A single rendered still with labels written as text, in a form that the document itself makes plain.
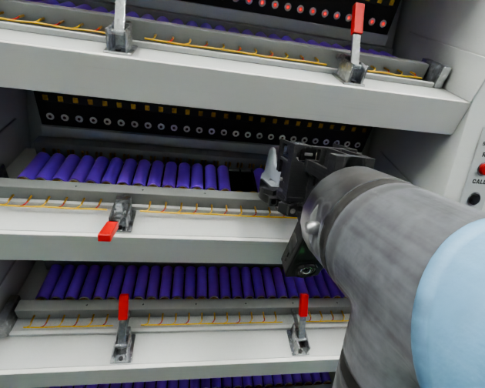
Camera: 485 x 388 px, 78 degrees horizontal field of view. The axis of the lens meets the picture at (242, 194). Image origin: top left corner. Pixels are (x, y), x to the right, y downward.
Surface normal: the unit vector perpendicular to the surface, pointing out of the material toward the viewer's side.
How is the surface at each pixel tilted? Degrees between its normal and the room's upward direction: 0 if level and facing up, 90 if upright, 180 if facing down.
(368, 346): 90
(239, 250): 110
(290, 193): 90
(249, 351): 20
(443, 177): 90
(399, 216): 42
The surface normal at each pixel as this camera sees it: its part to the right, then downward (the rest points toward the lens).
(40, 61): 0.11, 0.61
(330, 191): -0.74, -0.60
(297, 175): 0.16, 0.29
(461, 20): -0.98, -0.06
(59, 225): 0.15, -0.80
